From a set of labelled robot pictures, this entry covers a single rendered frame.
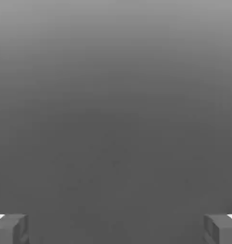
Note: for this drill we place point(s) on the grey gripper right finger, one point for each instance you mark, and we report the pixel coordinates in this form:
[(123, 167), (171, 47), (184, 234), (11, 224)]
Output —
[(223, 229)]

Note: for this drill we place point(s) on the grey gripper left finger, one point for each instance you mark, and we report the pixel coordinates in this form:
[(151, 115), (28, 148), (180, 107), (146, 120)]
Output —
[(9, 229)]

